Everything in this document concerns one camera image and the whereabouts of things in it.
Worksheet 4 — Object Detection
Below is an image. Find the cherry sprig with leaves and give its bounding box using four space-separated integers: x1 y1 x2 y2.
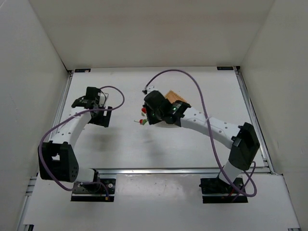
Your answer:
134 118 148 125

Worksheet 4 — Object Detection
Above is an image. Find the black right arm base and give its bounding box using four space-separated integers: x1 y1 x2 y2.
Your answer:
199 177 248 204

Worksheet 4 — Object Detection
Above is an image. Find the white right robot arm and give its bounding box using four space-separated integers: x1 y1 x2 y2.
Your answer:
143 90 260 194

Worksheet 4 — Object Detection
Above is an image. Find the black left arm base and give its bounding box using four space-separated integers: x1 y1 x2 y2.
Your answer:
71 177 116 203

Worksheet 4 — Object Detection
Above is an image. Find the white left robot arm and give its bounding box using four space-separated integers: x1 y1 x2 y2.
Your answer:
38 106 112 183

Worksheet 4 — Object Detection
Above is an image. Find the woven triangular fruit basket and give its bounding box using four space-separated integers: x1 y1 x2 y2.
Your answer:
165 90 187 103

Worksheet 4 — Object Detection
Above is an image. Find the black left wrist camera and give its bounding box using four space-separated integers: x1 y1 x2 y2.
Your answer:
71 87 109 109

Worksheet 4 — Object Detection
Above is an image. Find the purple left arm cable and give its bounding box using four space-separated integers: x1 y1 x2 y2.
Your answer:
40 86 125 202

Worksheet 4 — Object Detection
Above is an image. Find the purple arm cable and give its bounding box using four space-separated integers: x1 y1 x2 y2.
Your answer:
40 86 125 202
143 69 257 198

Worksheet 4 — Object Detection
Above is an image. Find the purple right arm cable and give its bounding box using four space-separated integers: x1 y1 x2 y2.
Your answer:
143 69 257 198

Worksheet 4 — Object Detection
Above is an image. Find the aluminium table frame rail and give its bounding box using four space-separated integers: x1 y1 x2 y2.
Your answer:
18 66 301 231

